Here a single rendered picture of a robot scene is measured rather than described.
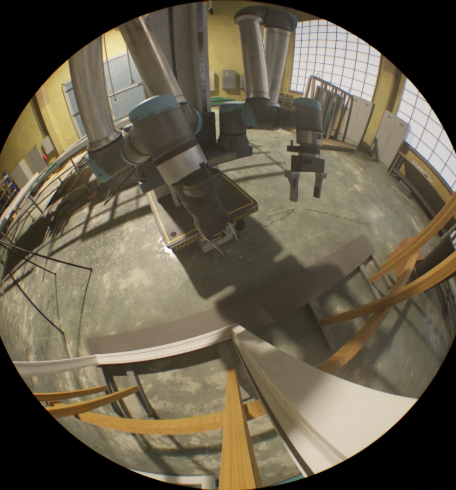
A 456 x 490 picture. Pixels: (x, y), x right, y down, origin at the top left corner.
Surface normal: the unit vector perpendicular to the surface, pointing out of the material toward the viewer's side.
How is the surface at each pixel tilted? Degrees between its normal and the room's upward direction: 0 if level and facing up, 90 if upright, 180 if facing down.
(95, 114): 100
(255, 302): 0
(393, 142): 90
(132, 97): 90
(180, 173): 73
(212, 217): 63
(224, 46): 90
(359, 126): 90
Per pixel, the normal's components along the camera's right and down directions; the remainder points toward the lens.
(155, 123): 0.21, 0.62
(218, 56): 0.36, 0.79
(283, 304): -0.01, -0.53
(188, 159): 0.53, 0.41
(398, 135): -0.93, 0.31
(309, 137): -0.48, 0.51
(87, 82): 0.64, 0.72
